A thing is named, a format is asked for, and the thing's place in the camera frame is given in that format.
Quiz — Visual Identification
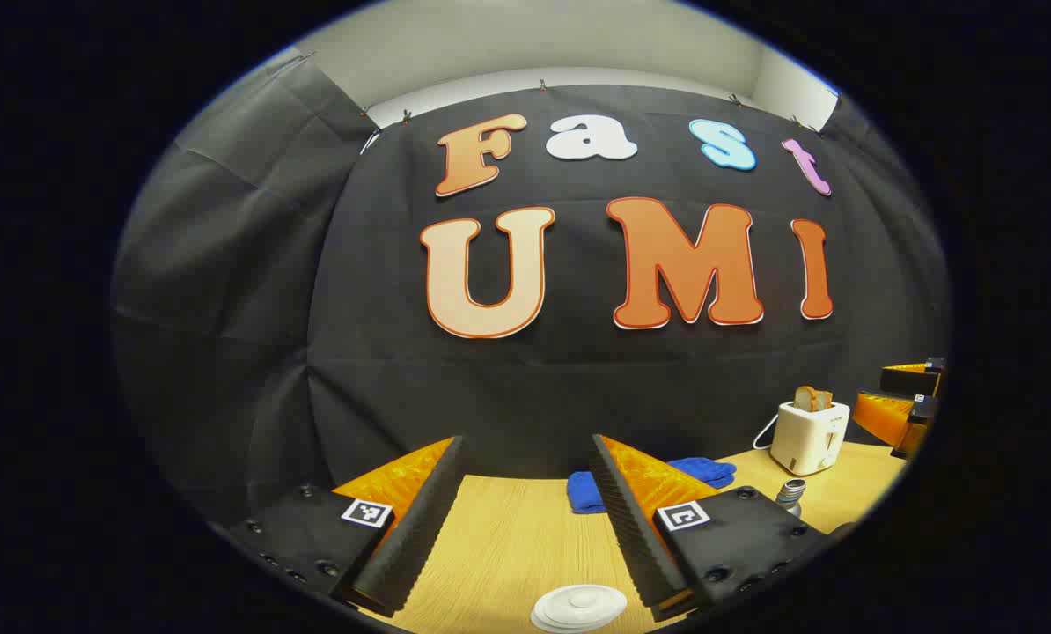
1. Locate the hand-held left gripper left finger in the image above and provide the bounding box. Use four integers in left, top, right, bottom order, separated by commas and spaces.
226, 434, 469, 617

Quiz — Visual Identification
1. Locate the white saucer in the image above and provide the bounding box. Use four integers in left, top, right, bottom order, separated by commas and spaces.
531, 608, 619, 634

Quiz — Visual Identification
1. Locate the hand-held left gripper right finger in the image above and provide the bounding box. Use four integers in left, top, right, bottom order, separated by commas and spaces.
589, 433, 834, 622

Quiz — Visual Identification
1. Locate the blue towel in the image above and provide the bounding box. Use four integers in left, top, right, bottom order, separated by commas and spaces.
567, 457, 738, 515

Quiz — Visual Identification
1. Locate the black backdrop cloth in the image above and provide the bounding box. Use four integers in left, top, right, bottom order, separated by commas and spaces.
112, 53, 949, 529

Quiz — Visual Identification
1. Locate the white toaster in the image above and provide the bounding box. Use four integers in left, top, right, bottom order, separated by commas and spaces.
769, 401, 850, 476

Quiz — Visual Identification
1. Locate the white teacup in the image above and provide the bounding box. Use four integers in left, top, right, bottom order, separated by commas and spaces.
533, 584, 629, 630

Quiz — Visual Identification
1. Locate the white teacup lid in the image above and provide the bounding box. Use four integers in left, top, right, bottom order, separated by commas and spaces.
550, 587, 616, 619

